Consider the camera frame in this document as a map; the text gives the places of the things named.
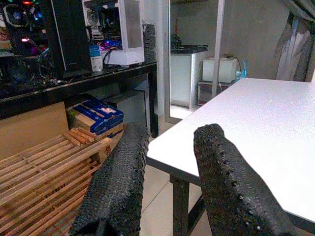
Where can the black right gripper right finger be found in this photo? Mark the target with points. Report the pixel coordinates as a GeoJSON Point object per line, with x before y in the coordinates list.
{"type": "Point", "coordinates": [229, 186]}

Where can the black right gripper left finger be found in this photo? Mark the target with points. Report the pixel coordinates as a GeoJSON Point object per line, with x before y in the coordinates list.
{"type": "Point", "coordinates": [115, 186]}

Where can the blue cardboard box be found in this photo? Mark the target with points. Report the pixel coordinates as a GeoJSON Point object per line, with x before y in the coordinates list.
{"type": "Point", "coordinates": [103, 118]}

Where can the wooden slatted rack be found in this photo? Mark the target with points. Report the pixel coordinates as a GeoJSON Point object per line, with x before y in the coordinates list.
{"type": "Point", "coordinates": [44, 172]}

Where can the brown cardboard box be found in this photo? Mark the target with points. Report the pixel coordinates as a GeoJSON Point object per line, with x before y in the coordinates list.
{"type": "Point", "coordinates": [32, 127]}

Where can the black desk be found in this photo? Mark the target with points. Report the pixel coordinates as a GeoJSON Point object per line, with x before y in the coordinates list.
{"type": "Point", "coordinates": [73, 86]}

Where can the white box appliance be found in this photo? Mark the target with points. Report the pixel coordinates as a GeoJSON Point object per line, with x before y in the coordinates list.
{"type": "Point", "coordinates": [219, 71]}

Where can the blue standing fan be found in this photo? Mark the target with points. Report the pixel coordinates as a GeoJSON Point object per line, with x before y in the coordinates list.
{"type": "Point", "coordinates": [242, 70]}

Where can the white counter cabinet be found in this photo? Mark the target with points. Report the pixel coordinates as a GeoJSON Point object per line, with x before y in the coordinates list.
{"type": "Point", "coordinates": [180, 78]}

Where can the small blue white box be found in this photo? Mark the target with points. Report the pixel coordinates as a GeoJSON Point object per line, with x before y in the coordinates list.
{"type": "Point", "coordinates": [96, 59]}

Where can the white computer case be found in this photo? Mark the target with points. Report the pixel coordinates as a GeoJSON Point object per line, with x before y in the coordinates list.
{"type": "Point", "coordinates": [128, 54]}

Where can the black stacked device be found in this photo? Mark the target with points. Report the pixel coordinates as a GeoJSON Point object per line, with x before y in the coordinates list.
{"type": "Point", "coordinates": [149, 41]}

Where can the black computer tower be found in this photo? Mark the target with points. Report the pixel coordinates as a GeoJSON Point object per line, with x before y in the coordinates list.
{"type": "Point", "coordinates": [69, 37]}

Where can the grey curtain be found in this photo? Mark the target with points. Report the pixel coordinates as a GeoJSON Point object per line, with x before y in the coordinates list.
{"type": "Point", "coordinates": [295, 44]}

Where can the open computer with coloured lights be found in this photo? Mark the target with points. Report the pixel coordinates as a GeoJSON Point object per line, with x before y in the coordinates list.
{"type": "Point", "coordinates": [22, 27]}

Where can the black table leg frame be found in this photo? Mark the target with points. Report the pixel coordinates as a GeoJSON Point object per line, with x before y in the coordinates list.
{"type": "Point", "coordinates": [180, 204]}

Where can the white metal door frame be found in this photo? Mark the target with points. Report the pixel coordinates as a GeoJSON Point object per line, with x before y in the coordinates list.
{"type": "Point", "coordinates": [218, 37]}

